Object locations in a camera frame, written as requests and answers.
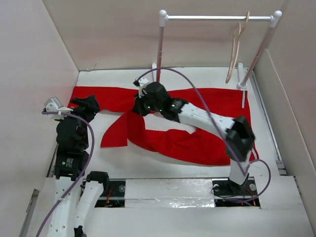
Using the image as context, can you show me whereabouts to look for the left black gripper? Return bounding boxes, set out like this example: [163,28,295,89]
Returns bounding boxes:
[57,94,100,148]

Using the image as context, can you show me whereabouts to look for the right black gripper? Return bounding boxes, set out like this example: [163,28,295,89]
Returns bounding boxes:
[132,90,162,118]

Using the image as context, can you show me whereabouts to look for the red trousers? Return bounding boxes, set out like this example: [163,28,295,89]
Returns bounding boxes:
[71,86,251,166]

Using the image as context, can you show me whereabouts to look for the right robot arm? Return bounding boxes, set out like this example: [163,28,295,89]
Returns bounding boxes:
[132,78,255,195]

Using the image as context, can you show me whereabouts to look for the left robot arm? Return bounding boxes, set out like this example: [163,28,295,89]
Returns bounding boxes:
[36,95,110,237]

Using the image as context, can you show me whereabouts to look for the beige wooden hanger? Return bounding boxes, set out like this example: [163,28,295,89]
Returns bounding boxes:
[225,11,250,83]

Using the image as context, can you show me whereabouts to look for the white clothes rack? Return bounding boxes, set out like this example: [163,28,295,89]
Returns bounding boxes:
[156,10,282,90]

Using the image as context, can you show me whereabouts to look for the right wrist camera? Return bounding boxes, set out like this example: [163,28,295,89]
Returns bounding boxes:
[133,77,150,98]

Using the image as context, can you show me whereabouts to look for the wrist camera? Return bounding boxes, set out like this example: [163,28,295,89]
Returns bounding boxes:
[44,97,73,113]
[133,77,150,98]

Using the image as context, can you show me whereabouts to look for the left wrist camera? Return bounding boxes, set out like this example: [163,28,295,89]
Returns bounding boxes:
[44,97,73,113]

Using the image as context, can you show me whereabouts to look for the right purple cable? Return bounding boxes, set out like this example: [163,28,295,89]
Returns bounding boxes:
[138,67,272,207]

